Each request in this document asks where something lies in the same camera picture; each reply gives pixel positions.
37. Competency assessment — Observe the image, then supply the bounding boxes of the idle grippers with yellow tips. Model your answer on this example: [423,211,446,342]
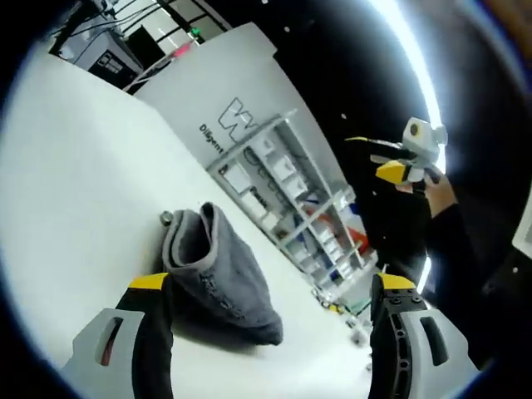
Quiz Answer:
[319,290,375,346]

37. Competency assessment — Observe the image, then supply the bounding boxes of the grey metal shelf rack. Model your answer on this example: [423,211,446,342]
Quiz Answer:
[206,108,380,301]

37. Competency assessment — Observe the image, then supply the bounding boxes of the black equipment cabinet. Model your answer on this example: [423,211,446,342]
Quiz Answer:
[49,24,145,91]

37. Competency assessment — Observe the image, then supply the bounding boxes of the row of white storage bins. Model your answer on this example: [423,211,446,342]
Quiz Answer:
[224,136,367,283]

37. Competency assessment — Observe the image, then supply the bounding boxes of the black wall screen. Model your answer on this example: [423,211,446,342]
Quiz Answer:
[128,24,163,70]

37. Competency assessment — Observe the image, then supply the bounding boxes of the long ceiling light strip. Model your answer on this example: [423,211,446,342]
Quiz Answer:
[394,0,448,171]

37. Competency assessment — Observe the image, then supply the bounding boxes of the person's right hand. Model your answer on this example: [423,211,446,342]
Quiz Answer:
[397,173,458,218]

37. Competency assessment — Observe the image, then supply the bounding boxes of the grey towel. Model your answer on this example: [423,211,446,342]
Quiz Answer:
[160,202,284,346]

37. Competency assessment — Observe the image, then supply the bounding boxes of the glass partition windows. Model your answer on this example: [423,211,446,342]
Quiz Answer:
[157,0,234,42]

